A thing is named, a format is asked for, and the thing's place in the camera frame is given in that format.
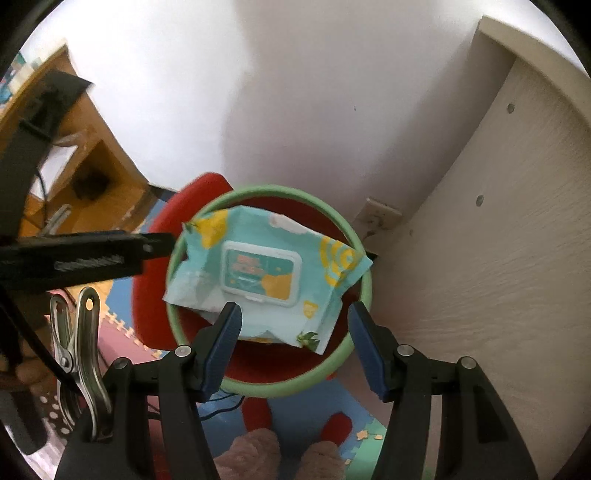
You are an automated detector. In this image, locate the teal wet wipes pack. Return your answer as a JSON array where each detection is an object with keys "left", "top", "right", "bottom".
[{"left": 163, "top": 206, "right": 373, "bottom": 355}]

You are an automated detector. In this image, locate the person's left hand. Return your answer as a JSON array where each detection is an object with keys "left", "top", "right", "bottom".
[{"left": 1, "top": 314, "right": 57, "bottom": 396}]

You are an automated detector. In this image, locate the white paper on desk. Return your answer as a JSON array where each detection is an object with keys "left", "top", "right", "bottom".
[{"left": 29, "top": 146, "right": 78, "bottom": 199}]

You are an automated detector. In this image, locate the colourful foam floor mat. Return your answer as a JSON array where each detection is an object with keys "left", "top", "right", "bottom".
[{"left": 27, "top": 197, "right": 440, "bottom": 480}]

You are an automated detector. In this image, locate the red bin lid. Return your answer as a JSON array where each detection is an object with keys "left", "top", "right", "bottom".
[{"left": 131, "top": 172, "right": 232, "bottom": 351}]

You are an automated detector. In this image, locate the red bin green rim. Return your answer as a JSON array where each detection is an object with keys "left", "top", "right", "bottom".
[{"left": 164, "top": 185, "right": 373, "bottom": 398}]

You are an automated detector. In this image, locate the pink fuzzy left slipper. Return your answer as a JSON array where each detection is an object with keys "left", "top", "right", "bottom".
[{"left": 214, "top": 429, "right": 281, "bottom": 480}]

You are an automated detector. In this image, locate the pink fuzzy slipper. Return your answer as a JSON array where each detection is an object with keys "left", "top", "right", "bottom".
[
  {"left": 294, "top": 441, "right": 346, "bottom": 480},
  {"left": 214, "top": 429, "right": 281, "bottom": 480}
]

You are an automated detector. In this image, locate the right metal spring clamp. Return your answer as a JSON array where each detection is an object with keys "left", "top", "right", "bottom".
[{"left": 50, "top": 286, "right": 113, "bottom": 441}]

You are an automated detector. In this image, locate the pink fuzzy right slipper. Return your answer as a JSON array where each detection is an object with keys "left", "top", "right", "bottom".
[{"left": 294, "top": 441, "right": 346, "bottom": 480}]

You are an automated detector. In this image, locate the polka dot fabric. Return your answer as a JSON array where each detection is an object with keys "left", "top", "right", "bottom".
[{"left": 24, "top": 380, "right": 83, "bottom": 450}]

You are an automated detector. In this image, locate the black cable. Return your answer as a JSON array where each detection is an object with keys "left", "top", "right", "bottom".
[{"left": 147, "top": 391, "right": 246, "bottom": 423}]

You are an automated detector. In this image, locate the white wooden bed frame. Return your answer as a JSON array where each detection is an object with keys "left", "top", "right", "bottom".
[{"left": 372, "top": 16, "right": 590, "bottom": 479}]

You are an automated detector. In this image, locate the white wall socket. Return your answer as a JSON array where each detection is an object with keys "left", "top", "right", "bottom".
[{"left": 353, "top": 197, "right": 403, "bottom": 236}]

